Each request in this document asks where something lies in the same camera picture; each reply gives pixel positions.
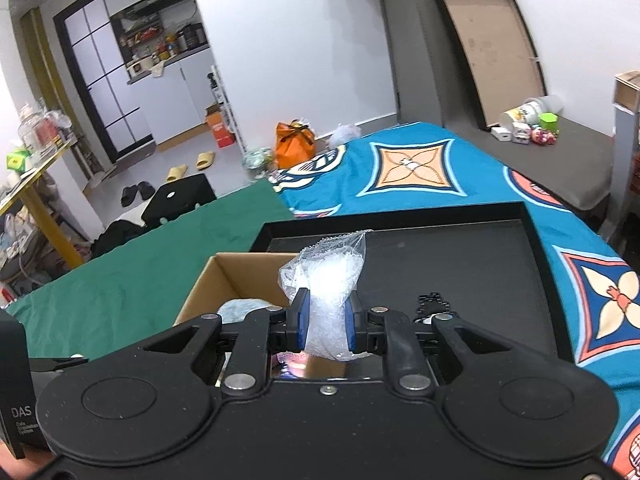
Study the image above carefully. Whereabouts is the clear bag with green contents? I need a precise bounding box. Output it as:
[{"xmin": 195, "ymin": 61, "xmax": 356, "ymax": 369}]
[{"xmin": 243, "ymin": 147, "xmax": 278, "ymax": 180}]

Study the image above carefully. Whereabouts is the cardboard box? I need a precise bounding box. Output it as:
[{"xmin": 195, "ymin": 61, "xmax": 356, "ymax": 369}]
[{"xmin": 172, "ymin": 252, "xmax": 351, "ymax": 381}]

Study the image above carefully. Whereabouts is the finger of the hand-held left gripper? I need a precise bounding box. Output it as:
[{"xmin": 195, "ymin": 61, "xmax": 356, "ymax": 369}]
[{"xmin": 29, "ymin": 357, "xmax": 90, "ymax": 374}]

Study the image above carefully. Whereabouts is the yellow table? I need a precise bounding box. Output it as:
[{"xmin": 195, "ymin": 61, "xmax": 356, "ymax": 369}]
[{"xmin": 0, "ymin": 140, "xmax": 86, "ymax": 271}]

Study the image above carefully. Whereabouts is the clear plastic container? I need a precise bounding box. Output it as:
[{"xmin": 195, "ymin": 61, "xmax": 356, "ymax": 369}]
[{"xmin": 17, "ymin": 105, "xmax": 73, "ymax": 151}]

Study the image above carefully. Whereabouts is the black tray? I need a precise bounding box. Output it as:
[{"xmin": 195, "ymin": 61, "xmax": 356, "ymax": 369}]
[{"xmin": 248, "ymin": 201, "xmax": 576, "ymax": 376}]

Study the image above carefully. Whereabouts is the clear plastic filling bag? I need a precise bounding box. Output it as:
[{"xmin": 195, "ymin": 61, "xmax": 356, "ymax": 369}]
[{"xmin": 278, "ymin": 230, "xmax": 373, "ymax": 362}]

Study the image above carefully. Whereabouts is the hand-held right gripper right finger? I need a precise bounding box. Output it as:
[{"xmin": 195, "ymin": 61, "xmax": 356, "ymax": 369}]
[{"xmin": 345, "ymin": 291, "xmax": 506, "ymax": 396}]

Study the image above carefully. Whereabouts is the orange bag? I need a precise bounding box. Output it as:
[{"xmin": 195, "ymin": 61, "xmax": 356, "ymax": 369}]
[{"xmin": 275, "ymin": 119, "xmax": 317, "ymax": 170}]

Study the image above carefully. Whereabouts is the white rack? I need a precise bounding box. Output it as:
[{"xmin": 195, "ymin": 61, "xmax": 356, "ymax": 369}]
[{"xmin": 209, "ymin": 65, "xmax": 248, "ymax": 156}]

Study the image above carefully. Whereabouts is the white plastic bag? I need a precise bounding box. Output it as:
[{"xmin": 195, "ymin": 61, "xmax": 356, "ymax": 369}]
[{"xmin": 327, "ymin": 122, "xmax": 362, "ymax": 148}]

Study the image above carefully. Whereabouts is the green blanket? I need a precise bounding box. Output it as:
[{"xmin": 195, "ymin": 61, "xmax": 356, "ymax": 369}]
[{"xmin": 6, "ymin": 180, "xmax": 296, "ymax": 361}]

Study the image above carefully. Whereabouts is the blue printed blanket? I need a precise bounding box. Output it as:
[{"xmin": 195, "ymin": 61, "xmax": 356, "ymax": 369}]
[{"xmin": 270, "ymin": 121, "xmax": 640, "ymax": 480}]

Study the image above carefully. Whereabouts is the grey bench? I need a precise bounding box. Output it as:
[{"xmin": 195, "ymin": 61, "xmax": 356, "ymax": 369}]
[{"xmin": 445, "ymin": 110, "xmax": 616, "ymax": 233}]

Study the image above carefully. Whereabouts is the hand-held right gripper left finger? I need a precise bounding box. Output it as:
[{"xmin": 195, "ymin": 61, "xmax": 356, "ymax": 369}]
[{"xmin": 142, "ymin": 287, "xmax": 311, "ymax": 396}]

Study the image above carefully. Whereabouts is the black framed glass door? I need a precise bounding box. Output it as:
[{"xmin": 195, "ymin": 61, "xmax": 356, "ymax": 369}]
[{"xmin": 54, "ymin": 0, "xmax": 157, "ymax": 163}]

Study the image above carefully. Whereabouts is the leaning framed board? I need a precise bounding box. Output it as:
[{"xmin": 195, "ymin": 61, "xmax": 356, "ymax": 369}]
[{"xmin": 431, "ymin": 0, "xmax": 548, "ymax": 132}]

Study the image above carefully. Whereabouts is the white cabinet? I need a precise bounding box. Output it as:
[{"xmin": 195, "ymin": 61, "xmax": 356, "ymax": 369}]
[{"xmin": 125, "ymin": 45, "xmax": 226, "ymax": 153}]

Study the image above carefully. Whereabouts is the blue fluffy plush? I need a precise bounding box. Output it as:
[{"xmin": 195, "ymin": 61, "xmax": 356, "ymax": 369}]
[{"xmin": 217, "ymin": 298, "xmax": 283, "ymax": 325}]

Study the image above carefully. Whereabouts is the grey cabinet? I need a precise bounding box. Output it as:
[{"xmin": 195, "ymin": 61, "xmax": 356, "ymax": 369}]
[{"xmin": 607, "ymin": 105, "xmax": 640, "ymax": 256}]

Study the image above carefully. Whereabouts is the grey wardrobe panel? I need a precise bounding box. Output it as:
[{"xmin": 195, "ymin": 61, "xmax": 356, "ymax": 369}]
[{"xmin": 380, "ymin": 0, "xmax": 446, "ymax": 126}]

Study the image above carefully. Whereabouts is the dark clothes pile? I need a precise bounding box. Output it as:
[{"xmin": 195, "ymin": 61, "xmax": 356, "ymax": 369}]
[{"xmin": 92, "ymin": 219, "xmax": 151, "ymax": 260}]

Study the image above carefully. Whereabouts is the orange carton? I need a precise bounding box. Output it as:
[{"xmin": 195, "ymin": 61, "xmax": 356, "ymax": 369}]
[{"xmin": 205, "ymin": 105, "xmax": 237, "ymax": 148}]

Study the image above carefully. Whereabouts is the flat brown carton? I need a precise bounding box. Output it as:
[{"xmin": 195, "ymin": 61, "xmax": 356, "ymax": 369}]
[{"xmin": 614, "ymin": 70, "xmax": 640, "ymax": 112}]

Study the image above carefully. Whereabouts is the white tub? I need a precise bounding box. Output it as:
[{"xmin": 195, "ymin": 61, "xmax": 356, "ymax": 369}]
[{"xmin": 500, "ymin": 96, "xmax": 563, "ymax": 128}]

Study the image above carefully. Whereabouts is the row of bottles and jars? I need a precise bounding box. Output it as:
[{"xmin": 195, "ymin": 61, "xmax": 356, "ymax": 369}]
[{"xmin": 120, "ymin": 22, "xmax": 208, "ymax": 61}]

